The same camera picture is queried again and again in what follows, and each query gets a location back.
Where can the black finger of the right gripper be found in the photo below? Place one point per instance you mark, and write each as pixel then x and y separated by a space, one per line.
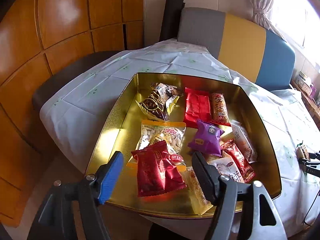
pixel 314 156

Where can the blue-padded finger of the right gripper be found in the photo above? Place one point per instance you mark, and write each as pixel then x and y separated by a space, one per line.
pixel 307 162

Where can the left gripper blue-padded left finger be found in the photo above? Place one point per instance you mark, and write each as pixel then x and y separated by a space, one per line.
pixel 108 175

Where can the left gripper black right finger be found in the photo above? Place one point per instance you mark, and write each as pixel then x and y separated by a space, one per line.
pixel 208 178

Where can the soda cracker packet green ends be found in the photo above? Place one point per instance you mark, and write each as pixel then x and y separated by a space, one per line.
pixel 302 151

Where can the clear-wrapped brown cake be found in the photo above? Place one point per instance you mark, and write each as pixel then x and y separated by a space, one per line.
pixel 227 166

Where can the purple snack packet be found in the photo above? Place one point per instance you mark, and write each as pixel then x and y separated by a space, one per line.
pixel 207 139

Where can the red patterned candy packet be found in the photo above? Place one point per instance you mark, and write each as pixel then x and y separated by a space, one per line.
pixel 245 169

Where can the puffy red snack packet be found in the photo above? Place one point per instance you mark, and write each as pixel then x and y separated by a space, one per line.
pixel 156 171

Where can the red-ended rice cracker roll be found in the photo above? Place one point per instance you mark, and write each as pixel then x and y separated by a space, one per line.
pixel 219 110

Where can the pumpkin seed bag orange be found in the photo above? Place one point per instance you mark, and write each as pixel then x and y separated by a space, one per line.
pixel 170 132

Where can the red foil packet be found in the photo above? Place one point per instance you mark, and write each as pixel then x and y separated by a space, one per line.
pixel 197 107

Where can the dark brown candy packet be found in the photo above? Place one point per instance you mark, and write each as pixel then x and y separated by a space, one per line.
pixel 161 101

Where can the white brown snack packet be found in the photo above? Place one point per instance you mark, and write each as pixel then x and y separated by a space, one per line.
pixel 243 142

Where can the wooden side table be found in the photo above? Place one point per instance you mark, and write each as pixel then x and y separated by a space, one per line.
pixel 311 106

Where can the purple small box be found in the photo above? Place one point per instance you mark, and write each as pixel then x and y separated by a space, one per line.
pixel 313 91

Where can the tissue box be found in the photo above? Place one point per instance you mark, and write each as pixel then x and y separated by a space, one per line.
pixel 304 83

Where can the grey yellow blue headboard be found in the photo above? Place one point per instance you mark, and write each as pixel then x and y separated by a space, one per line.
pixel 241 45

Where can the window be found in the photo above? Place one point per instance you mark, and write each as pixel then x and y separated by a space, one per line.
pixel 298 22

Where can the wooden wardrobe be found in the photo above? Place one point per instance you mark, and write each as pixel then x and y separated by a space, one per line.
pixel 38 39

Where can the left beige curtain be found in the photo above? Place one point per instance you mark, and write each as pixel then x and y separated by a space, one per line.
pixel 261 8

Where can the black rolled mat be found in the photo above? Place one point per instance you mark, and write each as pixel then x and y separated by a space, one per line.
pixel 171 19

